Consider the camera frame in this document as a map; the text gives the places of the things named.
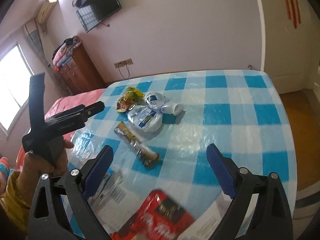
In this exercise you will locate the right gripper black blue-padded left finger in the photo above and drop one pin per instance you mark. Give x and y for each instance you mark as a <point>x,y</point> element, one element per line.
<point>48,219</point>

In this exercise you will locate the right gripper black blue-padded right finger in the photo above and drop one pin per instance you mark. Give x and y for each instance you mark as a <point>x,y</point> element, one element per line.
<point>271,216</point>

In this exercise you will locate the brown gold snack bar wrapper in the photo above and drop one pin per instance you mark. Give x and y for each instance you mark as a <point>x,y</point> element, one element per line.
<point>146,155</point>

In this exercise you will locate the red milk tea packet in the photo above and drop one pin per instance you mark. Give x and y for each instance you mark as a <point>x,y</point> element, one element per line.
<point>159,217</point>

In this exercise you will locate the yellow sleeved left forearm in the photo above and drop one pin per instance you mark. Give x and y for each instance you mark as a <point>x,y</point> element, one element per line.
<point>15,206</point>

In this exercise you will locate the pink floral bed sheet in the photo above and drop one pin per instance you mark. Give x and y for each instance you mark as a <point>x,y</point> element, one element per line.
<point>63,104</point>

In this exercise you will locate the brown wooden cabinet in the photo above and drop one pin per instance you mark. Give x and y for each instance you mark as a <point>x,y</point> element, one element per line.
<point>80,74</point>

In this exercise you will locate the bright window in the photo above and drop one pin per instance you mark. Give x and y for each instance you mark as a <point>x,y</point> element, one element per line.
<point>15,77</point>

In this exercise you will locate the folded clothes pile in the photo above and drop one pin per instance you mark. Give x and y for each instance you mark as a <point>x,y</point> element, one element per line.
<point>65,51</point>

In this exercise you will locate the yellow green snack wrapper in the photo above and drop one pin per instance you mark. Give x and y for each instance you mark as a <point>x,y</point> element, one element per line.
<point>130,97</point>

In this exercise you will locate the white blue crumpled bag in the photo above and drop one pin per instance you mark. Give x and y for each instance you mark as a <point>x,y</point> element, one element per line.
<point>145,118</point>

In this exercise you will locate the grey patterned curtain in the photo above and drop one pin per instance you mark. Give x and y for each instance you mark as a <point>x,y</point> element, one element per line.
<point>33,38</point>

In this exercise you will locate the blue white checkered tablecloth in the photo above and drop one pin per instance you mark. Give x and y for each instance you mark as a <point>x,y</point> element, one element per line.
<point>239,111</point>

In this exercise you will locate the white blue plastic bottle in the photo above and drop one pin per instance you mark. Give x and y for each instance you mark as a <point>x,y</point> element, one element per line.
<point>158,102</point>

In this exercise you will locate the white air conditioner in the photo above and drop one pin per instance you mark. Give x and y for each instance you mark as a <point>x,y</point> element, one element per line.
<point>46,10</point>

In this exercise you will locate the white door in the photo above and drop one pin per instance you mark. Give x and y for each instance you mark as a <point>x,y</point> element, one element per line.
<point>289,56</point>

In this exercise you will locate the wall power socket strip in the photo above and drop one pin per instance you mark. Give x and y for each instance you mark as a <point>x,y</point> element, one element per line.
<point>123,63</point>

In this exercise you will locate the wall-mounted black television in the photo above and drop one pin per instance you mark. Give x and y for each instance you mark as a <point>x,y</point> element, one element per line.
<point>93,12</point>

